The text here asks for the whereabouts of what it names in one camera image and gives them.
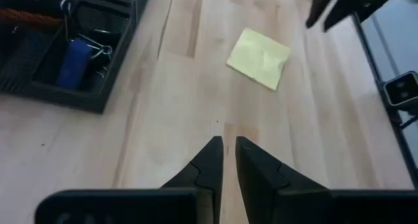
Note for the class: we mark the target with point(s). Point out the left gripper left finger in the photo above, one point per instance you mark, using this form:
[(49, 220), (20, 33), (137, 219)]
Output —
[(209, 171)]

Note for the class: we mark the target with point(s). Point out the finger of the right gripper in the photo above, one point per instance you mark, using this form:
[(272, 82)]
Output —
[(354, 6), (323, 5)]

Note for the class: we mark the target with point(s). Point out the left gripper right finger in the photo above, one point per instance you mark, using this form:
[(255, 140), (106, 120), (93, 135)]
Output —
[(258, 178)]

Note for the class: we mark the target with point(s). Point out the yellow sticky note pad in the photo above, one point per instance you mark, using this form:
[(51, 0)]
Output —
[(258, 57)]

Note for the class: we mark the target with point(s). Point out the black binder clip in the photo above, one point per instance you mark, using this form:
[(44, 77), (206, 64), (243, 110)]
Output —
[(67, 25)]

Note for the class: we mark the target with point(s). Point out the orange pencil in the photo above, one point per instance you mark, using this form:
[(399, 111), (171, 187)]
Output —
[(29, 17)]

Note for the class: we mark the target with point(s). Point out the black mesh desk organizer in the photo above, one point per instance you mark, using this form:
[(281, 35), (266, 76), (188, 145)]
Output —
[(98, 96)]

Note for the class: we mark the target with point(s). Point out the black aluminium table frame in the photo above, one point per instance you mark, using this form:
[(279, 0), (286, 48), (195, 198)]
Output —
[(375, 64)]

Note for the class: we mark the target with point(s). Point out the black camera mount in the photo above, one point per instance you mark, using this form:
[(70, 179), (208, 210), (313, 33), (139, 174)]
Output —
[(401, 88)]

